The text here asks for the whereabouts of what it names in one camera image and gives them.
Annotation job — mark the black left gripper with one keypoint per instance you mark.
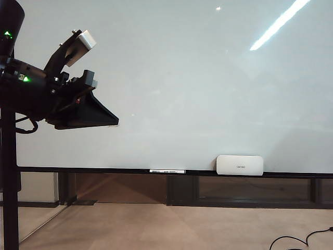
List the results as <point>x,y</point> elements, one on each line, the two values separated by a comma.
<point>58,96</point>

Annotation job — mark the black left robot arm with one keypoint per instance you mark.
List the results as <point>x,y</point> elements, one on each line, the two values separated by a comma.
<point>18,93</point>

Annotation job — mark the white glass whiteboard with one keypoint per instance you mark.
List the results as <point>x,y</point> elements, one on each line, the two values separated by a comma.
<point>182,78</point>

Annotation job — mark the white whiteboard eraser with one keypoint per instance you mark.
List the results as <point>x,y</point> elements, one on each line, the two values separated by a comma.
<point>239,165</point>

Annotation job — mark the white barcode label sticker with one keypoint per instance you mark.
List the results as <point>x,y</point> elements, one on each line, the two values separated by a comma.
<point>167,171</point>

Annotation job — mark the dark wooden low cabinet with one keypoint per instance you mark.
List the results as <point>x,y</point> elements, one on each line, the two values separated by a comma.
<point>182,190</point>

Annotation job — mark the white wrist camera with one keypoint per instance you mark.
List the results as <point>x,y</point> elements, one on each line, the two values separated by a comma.
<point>87,39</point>

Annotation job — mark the black whiteboard bottom rail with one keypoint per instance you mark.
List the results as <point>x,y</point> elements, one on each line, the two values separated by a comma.
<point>104,170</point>

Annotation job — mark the dark door frame post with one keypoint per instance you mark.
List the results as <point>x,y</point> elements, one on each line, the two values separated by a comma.
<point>66,187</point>

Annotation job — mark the black vertical stand post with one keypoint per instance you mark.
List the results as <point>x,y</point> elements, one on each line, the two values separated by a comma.
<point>10,169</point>

